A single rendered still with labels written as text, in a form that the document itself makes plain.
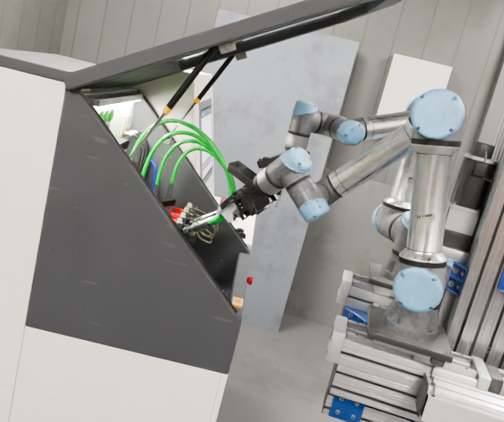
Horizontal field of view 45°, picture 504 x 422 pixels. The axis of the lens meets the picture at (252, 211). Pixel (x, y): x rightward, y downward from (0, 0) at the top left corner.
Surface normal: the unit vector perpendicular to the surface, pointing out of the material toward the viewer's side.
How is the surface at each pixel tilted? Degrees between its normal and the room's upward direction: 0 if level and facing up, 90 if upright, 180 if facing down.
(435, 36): 90
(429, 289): 97
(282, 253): 82
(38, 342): 90
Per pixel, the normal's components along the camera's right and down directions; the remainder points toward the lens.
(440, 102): -0.37, 0.01
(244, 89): -0.16, 0.04
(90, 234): -0.04, 0.22
